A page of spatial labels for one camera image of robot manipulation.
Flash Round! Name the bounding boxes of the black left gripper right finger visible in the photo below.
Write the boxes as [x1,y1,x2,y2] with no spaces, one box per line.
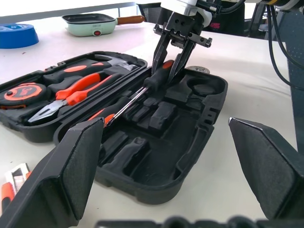
[228,116,304,220]

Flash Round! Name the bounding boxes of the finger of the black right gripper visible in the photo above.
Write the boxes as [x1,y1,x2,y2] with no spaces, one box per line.
[151,31,171,74]
[168,40,197,79]

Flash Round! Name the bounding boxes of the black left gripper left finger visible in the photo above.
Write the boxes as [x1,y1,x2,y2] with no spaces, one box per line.
[0,117,105,228]

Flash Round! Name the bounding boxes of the black and orange screwdriver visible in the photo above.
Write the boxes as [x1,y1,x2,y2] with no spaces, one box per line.
[83,96,130,126]
[104,59,175,128]

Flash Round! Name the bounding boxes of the orange utility knife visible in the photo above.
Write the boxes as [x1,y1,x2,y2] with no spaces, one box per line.
[0,163,32,212]

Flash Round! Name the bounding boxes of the black plastic tool case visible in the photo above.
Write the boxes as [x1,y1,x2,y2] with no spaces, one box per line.
[0,50,229,205]

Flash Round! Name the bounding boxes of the black mesh chair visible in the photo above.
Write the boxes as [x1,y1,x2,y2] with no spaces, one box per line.
[137,2,162,24]

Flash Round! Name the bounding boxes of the person in black shirt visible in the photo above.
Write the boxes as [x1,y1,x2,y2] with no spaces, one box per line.
[203,4,246,37]

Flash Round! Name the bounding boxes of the beige table cloth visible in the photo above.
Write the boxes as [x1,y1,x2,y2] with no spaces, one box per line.
[0,22,297,228]
[0,18,155,85]

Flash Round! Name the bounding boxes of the green electric frying pan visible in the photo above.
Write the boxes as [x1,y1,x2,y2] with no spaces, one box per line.
[61,13,146,38]

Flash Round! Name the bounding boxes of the black and orange claw hammer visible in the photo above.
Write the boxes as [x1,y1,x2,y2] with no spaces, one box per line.
[42,54,141,86]

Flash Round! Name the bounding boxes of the dark grey robot body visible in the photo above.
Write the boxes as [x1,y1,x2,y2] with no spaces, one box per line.
[284,9,304,152]

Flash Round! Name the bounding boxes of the black and orange tape measure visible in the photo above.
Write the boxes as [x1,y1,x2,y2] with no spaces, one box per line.
[0,82,49,110]

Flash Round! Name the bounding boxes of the blue tape roll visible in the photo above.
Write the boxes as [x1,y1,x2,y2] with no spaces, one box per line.
[0,23,40,49]

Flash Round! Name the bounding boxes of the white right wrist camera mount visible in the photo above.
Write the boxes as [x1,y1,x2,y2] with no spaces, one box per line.
[160,0,212,27]

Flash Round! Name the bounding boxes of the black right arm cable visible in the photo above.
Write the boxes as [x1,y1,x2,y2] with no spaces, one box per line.
[213,0,246,14]

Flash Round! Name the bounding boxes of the orange handled pliers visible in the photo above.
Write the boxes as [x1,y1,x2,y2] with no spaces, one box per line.
[27,72,122,124]

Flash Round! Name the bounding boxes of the black hanging cable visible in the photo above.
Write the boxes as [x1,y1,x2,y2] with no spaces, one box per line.
[266,4,292,90]

